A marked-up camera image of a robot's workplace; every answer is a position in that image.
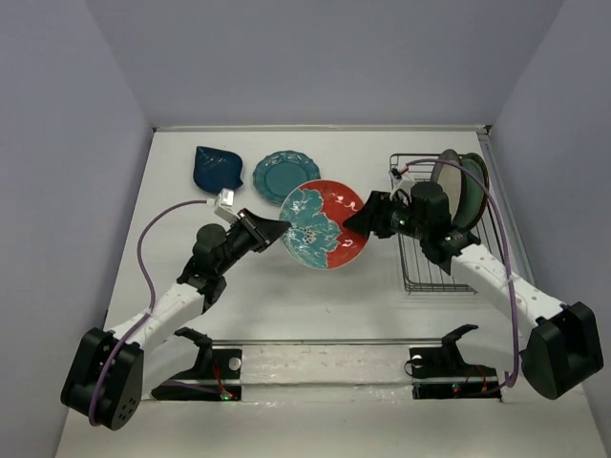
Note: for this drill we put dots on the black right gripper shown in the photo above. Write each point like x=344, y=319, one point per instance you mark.
x=373, y=214

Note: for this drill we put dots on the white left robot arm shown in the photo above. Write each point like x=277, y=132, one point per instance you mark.
x=105, y=381

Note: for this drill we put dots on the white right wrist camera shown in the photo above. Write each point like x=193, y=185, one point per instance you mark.
x=402, y=181

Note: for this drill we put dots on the dark teal blossom plate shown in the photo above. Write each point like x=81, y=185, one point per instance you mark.
x=484, y=186

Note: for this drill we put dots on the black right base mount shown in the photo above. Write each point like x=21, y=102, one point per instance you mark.
x=440, y=372

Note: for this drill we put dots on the red teal floral plate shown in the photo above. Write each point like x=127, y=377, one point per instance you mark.
x=317, y=238

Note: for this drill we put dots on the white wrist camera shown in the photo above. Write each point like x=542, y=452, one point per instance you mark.
x=223, y=207
x=402, y=181

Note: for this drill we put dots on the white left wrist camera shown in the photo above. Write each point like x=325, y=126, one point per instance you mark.
x=223, y=207

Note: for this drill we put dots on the light aqua flower plate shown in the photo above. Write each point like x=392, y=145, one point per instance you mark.
x=473, y=199

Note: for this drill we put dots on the black wire dish rack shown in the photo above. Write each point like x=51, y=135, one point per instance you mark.
x=425, y=275

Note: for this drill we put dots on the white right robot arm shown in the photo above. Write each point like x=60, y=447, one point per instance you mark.
x=555, y=346

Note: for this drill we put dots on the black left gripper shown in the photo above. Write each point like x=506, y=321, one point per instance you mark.
x=267, y=230

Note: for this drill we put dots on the cream plate brown rim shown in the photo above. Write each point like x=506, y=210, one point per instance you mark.
x=449, y=178

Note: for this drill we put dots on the dark blue leaf plate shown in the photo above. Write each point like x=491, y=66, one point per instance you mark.
x=216, y=169

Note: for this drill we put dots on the teal scalloped plate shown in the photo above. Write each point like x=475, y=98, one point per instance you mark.
x=278, y=174

